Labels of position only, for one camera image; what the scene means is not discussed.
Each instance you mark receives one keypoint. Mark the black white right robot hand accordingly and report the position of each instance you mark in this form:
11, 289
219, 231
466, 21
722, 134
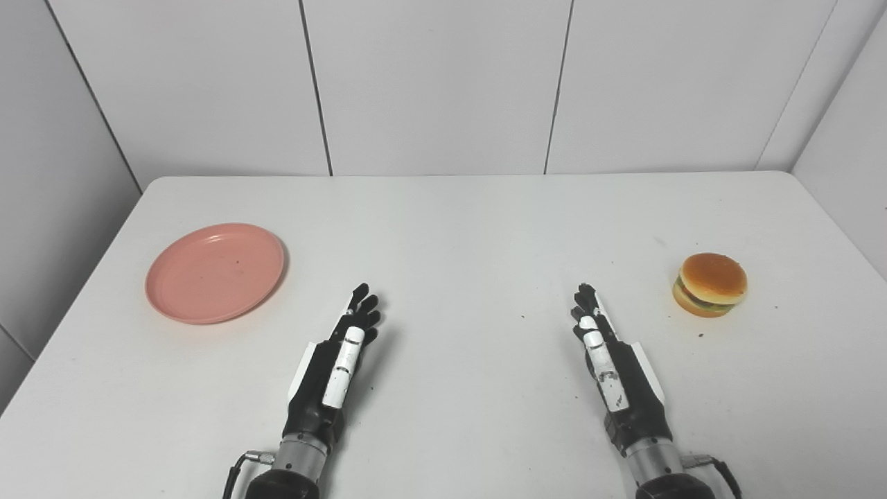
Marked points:
637, 402

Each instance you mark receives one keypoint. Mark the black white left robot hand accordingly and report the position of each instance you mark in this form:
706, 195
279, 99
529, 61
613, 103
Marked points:
315, 395

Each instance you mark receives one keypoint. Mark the toy hamburger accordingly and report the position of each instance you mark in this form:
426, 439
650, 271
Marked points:
712, 281

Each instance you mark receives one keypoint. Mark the pink round plate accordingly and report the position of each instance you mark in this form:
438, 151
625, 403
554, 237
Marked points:
215, 274

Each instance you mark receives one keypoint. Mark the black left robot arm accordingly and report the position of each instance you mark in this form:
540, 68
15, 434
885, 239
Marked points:
294, 471

